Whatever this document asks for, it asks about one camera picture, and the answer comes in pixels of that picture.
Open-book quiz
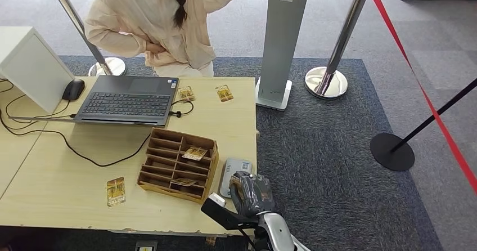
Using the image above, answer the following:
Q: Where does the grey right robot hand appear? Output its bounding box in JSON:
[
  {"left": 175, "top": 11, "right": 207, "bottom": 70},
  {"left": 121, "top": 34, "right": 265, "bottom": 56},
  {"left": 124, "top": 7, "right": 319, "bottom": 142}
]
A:
[{"left": 229, "top": 171, "right": 276, "bottom": 217}]

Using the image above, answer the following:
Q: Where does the person's right hand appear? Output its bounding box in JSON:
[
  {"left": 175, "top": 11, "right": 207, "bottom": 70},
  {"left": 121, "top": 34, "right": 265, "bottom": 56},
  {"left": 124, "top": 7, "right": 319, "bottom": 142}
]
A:
[{"left": 144, "top": 41, "right": 165, "bottom": 55}]

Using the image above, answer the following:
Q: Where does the black computer mouse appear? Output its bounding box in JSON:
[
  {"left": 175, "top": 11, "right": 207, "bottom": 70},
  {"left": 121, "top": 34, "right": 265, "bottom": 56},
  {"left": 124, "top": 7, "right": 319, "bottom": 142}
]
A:
[{"left": 61, "top": 78, "right": 86, "bottom": 101}]

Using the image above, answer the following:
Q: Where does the clear plastic hand cover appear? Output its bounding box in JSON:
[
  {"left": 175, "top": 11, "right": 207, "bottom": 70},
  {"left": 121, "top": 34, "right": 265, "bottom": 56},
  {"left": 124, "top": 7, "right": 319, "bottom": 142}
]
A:
[{"left": 229, "top": 171, "right": 276, "bottom": 217}]

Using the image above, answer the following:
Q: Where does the person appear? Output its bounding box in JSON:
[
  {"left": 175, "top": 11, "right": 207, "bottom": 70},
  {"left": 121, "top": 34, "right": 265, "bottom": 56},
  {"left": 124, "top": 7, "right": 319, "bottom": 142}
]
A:
[{"left": 83, "top": 0, "right": 236, "bottom": 78}]

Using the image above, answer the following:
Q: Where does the white card reader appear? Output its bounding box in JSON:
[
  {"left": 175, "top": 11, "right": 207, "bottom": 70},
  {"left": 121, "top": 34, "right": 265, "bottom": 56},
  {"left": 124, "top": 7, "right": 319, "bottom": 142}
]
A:
[{"left": 218, "top": 158, "right": 253, "bottom": 199}]

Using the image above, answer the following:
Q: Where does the wooden card organizer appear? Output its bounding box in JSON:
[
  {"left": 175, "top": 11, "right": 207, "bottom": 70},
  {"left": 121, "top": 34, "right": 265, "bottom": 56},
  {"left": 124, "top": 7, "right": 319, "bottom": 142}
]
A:
[{"left": 136, "top": 127, "right": 221, "bottom": 205}]

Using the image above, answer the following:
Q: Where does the dark grey laptop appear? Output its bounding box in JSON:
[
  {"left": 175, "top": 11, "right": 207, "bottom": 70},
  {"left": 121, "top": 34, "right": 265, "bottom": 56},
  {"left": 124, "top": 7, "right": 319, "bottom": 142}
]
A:
[{"left": 74, "top": 75, "right": 180, "bottom": 127}]

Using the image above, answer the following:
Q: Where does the floor socket plate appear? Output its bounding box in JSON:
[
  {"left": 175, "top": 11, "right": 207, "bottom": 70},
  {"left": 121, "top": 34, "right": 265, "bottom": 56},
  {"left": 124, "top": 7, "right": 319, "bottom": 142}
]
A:
[{"left": 134, "top": 240, "right": 158, "bottom": 251}]

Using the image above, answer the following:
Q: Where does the white box cabinet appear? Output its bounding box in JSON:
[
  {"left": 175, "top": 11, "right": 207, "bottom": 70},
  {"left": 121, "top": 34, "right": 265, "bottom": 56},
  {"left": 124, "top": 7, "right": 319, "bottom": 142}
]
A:
[{"left": 0, "top": 26, "right": 75, "bottom": 114}]

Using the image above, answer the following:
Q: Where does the grey kiosk stand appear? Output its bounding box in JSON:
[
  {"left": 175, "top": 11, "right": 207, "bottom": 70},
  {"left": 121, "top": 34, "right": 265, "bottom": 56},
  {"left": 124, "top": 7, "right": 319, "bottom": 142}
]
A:
[{"left": 255, "top": 0, "right": 313, "bottom": 111}]

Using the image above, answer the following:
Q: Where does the black stanchion with round base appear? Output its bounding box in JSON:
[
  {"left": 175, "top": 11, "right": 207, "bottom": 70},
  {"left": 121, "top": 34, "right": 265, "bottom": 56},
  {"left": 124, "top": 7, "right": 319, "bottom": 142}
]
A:
[{"left": 370, "top": 78, "right": 477, "bottom": 172}]

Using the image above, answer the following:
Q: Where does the red barrier belt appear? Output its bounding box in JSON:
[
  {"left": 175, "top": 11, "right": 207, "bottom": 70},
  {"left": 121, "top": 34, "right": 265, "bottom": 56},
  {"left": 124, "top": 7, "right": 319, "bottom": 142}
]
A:
[{"left": 367, "top": 0, "right": 477, "bottom": 197}]

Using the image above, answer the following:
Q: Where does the chrome stanchion post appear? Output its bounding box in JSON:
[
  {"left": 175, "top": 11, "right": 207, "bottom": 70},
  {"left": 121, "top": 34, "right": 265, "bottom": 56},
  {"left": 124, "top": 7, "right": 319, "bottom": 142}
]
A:
[
  {"left": 46, "top": 0, "right": 127, "bottom": 77},
  {"left": 304, "top": 0, "right": 374, "bottom": 100}
]

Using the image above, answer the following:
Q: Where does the short black dongle cable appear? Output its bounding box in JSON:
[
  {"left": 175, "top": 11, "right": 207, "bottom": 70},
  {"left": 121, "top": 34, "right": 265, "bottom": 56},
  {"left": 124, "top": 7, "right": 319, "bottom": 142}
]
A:
[{"left": 168, "top": 100, "right": 195, "bottom": 118}]

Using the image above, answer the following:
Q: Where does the black mouse cable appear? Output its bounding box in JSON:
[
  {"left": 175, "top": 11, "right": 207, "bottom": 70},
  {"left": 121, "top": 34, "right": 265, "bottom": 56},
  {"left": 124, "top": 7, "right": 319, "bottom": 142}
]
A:
[{"left": 4, "top": 93, "right": 71, "bottom": 120}]

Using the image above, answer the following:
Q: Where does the black power cable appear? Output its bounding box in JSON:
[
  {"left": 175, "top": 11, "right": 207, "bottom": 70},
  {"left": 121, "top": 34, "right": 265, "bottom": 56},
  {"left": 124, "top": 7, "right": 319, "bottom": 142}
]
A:
[{"left": 0, "top": 107, "right": 152, "bottom": 168}]

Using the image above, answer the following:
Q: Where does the grey cable with plug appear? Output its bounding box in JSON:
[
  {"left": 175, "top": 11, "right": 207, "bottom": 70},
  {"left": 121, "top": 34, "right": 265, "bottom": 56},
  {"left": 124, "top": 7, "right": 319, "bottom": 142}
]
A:
[{"left": 8, "top": 114, "right": 77, "bottom": 123}]

